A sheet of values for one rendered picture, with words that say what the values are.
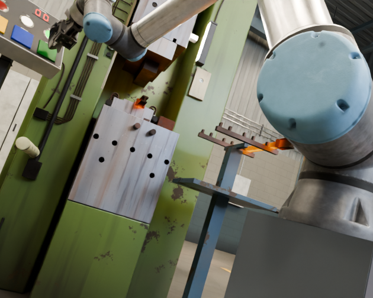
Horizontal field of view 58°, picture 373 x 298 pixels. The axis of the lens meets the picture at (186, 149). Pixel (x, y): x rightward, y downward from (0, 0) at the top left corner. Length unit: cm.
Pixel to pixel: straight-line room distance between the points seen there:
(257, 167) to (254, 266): 867
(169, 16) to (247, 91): 825
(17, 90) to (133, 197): 562
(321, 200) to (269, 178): 891
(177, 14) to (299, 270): 83
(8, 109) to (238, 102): 543
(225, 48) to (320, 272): 166
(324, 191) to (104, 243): 112
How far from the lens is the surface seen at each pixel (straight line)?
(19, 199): 173
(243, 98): 921
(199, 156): 186
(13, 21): 152
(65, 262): 156
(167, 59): 176
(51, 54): 151
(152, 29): 117
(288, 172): 992
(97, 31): 117
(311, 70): 50
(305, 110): 48
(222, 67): 201
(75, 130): 174
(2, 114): 693
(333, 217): 60
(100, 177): 153
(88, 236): 154
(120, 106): 163
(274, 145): 152
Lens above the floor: 55
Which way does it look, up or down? 11 degrees up
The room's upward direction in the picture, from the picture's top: 18 degrees clockwise
